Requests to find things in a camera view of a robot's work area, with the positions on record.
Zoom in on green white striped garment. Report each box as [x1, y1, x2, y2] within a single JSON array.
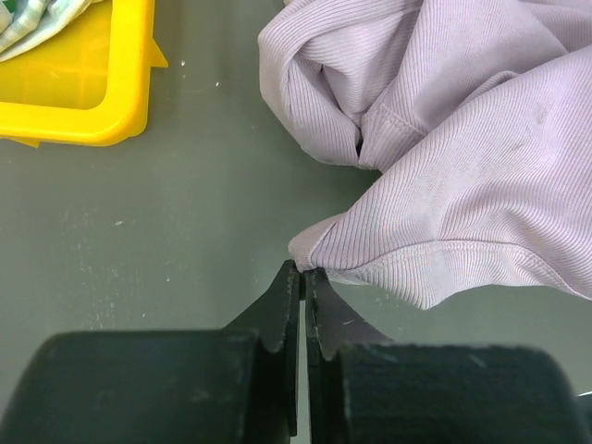
[[1, 0, 95, 62]]

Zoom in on lilac tank top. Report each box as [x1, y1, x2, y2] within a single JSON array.
[[258, 1, 591, 309]]

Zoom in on yellow plastic bin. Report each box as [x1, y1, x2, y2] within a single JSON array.
[[1, 1, 168, 147]]

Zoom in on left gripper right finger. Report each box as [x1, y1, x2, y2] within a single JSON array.
[[302, 269, 591, 443]]

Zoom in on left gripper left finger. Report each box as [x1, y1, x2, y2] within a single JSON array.
[[1, 261, 300, 443]]

